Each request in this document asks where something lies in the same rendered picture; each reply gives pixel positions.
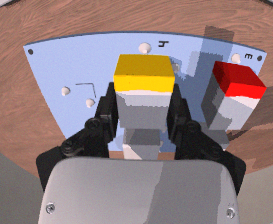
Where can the grey block with yellow end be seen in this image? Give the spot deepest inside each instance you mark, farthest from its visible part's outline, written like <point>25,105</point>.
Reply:
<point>143,85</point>

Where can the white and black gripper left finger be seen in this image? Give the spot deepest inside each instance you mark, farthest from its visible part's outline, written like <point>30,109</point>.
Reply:
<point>87,142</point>

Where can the white block with green end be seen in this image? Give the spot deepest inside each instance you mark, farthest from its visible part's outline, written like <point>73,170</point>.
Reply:
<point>141,143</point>

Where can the grey block with blue end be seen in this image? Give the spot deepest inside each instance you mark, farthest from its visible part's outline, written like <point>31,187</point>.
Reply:
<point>219,136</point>

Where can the grey block with red end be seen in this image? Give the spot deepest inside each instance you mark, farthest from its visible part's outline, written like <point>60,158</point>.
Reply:
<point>232,94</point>

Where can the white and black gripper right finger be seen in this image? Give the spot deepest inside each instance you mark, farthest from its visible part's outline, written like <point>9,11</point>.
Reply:
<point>195,145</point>

